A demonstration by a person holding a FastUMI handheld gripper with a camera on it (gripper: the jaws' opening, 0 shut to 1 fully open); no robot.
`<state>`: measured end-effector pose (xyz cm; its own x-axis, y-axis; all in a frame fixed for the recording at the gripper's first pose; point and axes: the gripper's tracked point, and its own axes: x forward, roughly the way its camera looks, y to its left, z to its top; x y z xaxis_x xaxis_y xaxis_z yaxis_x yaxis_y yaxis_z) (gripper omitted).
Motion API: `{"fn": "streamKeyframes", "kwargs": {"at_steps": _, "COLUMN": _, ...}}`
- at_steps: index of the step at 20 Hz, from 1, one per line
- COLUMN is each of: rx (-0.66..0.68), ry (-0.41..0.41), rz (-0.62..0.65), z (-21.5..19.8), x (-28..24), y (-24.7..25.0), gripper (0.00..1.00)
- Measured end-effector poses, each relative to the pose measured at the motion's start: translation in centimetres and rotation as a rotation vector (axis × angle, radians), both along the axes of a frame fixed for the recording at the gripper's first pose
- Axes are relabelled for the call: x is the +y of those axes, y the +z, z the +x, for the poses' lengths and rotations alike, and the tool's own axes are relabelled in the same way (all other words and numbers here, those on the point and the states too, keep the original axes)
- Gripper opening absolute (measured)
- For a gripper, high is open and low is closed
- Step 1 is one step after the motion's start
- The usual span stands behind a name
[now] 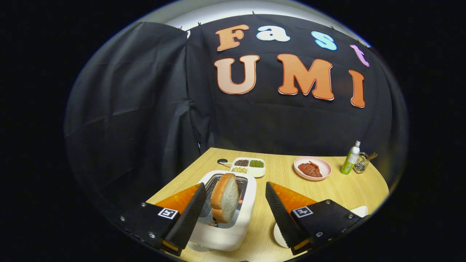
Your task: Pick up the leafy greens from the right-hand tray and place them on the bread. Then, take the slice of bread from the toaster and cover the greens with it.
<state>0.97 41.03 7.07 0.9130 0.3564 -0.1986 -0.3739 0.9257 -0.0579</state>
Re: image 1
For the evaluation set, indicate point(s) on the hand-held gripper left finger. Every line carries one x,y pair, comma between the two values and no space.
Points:
189,218

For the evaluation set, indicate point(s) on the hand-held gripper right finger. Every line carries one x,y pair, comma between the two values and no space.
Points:
282,218

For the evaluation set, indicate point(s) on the pink plate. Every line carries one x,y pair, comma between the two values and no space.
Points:
324,167

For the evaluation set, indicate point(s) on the black backdrop cloth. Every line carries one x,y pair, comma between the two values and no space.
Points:
145,109

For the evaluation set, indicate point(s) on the white round plate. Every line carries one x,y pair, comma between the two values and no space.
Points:
279,236

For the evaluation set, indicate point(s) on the green and silver bottle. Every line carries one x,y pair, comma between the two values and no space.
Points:
350,160

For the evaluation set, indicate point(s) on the toasted bread slice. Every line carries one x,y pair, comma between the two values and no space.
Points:
227,198

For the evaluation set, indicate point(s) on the white toaster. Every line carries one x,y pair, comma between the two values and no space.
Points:
225,236

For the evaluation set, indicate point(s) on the white divided condiment dish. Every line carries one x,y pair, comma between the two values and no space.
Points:
252,173

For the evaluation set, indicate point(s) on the red meat pieces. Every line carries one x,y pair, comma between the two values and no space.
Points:
309,170

